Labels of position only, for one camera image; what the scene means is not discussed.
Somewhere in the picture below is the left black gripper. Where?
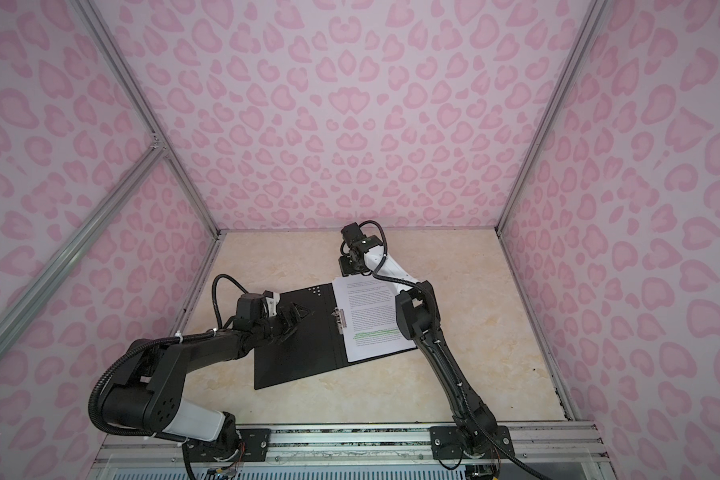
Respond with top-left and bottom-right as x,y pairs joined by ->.
254,302 -> 312,344

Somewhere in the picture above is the green highlighted paper sheet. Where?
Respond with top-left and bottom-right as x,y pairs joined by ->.
332,275 -> 415,363

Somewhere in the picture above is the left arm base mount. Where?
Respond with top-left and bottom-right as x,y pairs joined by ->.
182,428 -> 272,463

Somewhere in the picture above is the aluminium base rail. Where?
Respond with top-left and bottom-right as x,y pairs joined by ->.
87,421 -> 615,479

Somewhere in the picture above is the blue black file folder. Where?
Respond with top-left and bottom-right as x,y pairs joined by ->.
254,283 -> 415,390

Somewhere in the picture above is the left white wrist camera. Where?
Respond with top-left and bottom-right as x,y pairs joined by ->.
262,290 -> 280,317

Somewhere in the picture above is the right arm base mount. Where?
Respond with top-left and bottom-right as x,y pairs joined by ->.
428,425 -> 515,461

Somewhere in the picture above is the right corner aluminium post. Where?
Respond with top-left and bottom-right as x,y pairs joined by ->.
495,0 -> 613,239

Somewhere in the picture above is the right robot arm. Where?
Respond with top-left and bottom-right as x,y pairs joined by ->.
339,220 -> 515,461

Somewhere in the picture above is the corner aluminium post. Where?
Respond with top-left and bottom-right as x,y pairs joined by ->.
495,0 -> 613,239
70,0 -> 221,239

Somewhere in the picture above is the left diagonal aluminium strut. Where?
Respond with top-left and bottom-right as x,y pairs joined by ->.
0,141 -> 165,362

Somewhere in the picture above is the left corner aluminium post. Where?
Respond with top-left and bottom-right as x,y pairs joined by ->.
70,0 -> 221,239

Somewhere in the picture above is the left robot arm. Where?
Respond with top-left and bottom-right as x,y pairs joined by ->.
88,292 -> 311,458

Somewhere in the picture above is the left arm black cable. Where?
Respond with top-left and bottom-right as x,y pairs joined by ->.
211,274 -> 250,330

